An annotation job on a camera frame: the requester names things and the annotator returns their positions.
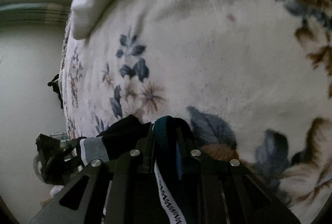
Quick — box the black bag on floor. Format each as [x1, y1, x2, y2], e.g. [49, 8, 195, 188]
[35, 134, 83, 186]

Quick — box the black teal zigzag sock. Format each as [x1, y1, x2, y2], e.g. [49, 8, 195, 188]
[153, 116, 206, 223]

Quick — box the black grey striped sock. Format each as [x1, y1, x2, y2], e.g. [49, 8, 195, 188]
[77, 115, 151, 165]

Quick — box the white floral bed blanket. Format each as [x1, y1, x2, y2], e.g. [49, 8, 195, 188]
[60, 0, 331, 223]

